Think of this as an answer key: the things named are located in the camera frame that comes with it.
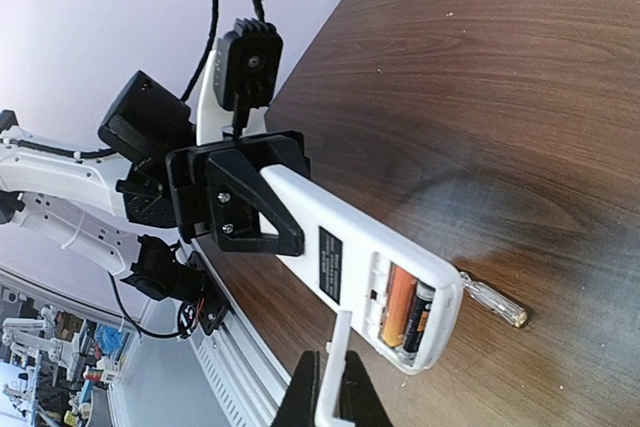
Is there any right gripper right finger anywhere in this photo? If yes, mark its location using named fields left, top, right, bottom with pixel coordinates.
left=339, top=350, right=393, bottom=427

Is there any orange battery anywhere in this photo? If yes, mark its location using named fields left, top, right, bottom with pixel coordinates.
left=381, top=264, right=417, bottom=348

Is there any white red remote control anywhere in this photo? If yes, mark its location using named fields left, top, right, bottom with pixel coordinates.
left=260, top=165, right=463, bottom=375

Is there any front aluminium rail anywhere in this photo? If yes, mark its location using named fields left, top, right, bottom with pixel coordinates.
left=190, top=259, right=290, bottom=426

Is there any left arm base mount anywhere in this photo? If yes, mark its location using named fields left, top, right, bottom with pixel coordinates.
left=116, top=235, right=230, bottom=340

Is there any black battery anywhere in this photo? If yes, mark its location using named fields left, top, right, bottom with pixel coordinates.
left=398, top=282, right=435, bottom=365

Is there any white battery cover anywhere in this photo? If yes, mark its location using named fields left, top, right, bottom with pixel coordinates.
left=314, top=310, right=355, bottom=427

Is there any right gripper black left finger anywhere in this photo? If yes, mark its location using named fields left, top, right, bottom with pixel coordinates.
left=271, top=351, right=320, bottom=427

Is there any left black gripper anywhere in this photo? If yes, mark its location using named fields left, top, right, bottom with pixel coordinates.
left=166, top=130, right=311, bottom=256

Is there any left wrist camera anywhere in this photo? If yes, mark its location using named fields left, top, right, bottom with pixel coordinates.
left=195, top=18, right=284, bottom=143

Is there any clear handle screwdriver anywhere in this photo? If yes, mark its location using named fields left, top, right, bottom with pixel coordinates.
left=460, top=271, right=529, bottom=328

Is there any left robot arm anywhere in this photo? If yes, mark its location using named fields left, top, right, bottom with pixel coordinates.
left=1, top=72, right=310, bottom=303

